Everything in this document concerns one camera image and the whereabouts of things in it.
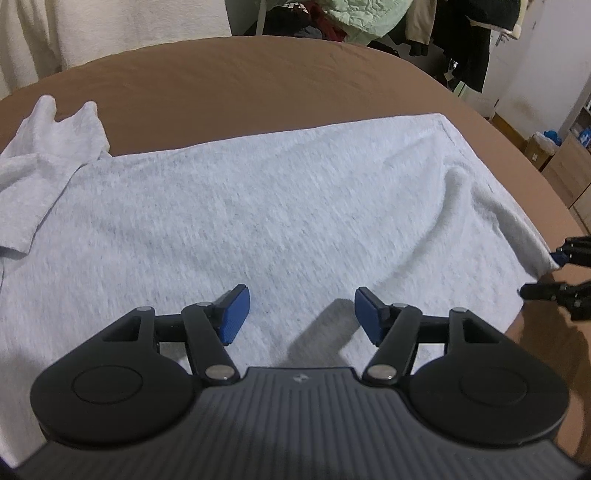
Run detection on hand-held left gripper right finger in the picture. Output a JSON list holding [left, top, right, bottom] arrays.
[[355, 287, 503, 387]]

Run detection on white hanging cloth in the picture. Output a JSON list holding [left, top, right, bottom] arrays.
[[0, 0, 232, 99]]

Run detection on wooden cabinet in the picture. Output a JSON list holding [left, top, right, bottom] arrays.
[[540, 134, 591, 232]]

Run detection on dark clothes pile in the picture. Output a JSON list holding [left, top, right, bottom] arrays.
[[244, 0, 324, 40]]

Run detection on cardboard box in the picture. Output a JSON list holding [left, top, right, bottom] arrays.
[[523, 131, 562, 173]]

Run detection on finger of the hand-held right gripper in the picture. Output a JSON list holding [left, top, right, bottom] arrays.
[[519, 281, 591, 323], [551, 236, 591, 269]]

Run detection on light green quilted garment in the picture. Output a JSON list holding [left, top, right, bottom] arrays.
[[322, 0, 413, 48]]

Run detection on red cloth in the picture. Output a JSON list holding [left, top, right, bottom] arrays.
[[304, 0, 348, 43]]

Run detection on beige hanging garment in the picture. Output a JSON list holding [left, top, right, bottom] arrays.
[[403, 0, 438, 58]]

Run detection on black hanging clothes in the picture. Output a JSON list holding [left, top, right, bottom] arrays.
[[433, 0, 520, 94]]

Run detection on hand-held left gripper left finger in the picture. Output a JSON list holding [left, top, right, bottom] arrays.
[[102, 284, 251, 384]]

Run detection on light grey t-shirt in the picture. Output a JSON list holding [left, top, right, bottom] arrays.
[[0, 95, 560, 468]]

